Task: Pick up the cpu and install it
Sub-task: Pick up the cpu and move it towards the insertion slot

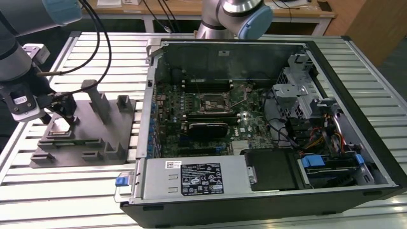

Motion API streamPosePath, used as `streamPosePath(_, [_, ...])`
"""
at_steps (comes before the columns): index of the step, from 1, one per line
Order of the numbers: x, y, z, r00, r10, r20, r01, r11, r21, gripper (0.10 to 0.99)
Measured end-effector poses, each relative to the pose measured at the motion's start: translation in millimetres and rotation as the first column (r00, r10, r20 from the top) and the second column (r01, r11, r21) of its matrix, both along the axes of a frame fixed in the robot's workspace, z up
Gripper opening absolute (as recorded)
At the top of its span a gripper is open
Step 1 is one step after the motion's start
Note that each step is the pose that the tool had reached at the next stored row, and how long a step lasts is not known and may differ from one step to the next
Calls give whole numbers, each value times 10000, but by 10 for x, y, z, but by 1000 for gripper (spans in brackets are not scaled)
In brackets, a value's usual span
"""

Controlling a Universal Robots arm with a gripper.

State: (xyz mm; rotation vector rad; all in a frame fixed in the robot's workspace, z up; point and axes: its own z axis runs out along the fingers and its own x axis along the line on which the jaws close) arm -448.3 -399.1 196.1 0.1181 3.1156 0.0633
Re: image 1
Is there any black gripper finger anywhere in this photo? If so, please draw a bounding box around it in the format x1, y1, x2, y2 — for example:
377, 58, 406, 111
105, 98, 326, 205
41, 111, 54, 125
61, 95, 81, 125

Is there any silver CPU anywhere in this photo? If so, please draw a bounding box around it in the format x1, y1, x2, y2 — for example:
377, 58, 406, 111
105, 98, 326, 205
47, 118, 73, 138

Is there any CPU socket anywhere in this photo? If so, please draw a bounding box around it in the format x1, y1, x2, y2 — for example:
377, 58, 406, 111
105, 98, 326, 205
198, 92, 231, 113

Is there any grey parts rack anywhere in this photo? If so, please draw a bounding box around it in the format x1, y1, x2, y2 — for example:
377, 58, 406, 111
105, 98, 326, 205
29, 79, 138, 169

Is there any wooden desk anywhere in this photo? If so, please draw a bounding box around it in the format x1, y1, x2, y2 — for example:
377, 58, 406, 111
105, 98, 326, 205
77, 0, 338, 36

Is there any silver power supply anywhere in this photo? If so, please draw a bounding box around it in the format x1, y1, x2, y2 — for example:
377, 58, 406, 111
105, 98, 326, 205
139, 157, 253, 200

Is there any black graphics card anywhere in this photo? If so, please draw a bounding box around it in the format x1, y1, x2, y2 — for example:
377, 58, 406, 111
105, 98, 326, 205
187, 122, 230, 139

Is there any black label sticker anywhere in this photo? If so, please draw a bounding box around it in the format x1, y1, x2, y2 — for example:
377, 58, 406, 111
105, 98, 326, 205
181, 163, 226, 197

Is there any silver heat sink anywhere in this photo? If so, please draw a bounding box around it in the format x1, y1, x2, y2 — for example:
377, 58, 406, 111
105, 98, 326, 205
231, 140, 251, 154

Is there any green motherboard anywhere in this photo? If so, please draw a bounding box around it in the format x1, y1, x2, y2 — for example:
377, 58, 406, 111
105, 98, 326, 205
153, 81, 288, 158

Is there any black open PC case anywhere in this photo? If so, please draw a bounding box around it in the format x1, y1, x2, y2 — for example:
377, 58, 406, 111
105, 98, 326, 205
119, 35, 407, 229

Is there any metal disk bay cage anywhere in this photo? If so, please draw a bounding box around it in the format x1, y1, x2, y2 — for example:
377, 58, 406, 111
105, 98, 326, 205
271, 53, 344, 120

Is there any brown wooden cabinet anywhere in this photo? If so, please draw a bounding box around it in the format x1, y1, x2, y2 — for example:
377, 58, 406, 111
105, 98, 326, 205
325, 0, 407, 66

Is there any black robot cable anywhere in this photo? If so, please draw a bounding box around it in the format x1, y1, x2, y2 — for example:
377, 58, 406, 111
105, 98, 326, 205
37, 0, 111, 98

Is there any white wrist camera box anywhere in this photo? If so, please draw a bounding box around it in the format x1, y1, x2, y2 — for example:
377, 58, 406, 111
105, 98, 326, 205
0, 88, 43, 123

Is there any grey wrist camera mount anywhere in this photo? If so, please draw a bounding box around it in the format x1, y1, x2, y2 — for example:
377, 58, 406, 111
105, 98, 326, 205
22, 44, 51, 65

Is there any cable with silver connector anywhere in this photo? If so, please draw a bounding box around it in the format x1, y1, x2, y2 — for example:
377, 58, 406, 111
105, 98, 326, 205
142, 0, 179, 33

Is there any black wire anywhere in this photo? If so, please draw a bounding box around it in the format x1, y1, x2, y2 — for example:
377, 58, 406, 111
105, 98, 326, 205
266, 118, 302, 150

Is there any blue disk carrier handle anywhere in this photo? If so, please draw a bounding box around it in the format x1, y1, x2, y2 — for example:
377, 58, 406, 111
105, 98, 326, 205
301, 154, 326, 169

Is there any coloured wire bundle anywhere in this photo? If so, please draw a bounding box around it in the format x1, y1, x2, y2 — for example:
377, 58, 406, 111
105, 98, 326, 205
305, 114, 348, 153

